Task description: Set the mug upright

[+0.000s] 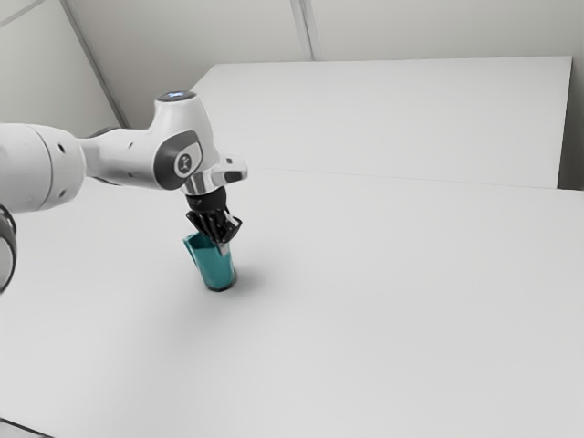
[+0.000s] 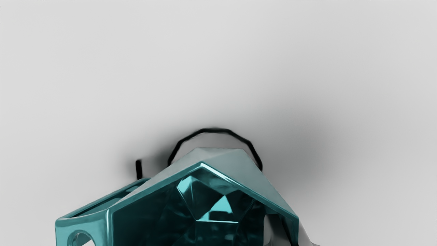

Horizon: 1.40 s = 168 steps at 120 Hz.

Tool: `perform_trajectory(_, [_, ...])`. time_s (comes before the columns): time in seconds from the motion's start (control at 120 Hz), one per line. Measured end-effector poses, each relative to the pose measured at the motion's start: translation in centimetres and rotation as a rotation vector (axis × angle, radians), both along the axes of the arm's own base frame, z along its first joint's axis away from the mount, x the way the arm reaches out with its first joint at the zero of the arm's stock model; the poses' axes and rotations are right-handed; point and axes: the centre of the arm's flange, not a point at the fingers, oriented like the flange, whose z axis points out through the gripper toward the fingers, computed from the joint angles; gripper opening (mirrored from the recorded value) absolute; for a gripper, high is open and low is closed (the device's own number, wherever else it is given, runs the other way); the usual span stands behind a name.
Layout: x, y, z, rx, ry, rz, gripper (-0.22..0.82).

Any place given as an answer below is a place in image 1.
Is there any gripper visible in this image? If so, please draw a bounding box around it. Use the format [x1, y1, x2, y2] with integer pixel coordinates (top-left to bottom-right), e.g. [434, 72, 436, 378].
[183, 187, 245, 257]

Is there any teal faceted mug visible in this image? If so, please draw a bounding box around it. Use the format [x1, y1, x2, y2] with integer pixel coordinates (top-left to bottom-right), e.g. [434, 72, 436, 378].
[182, 231, 237, 292]

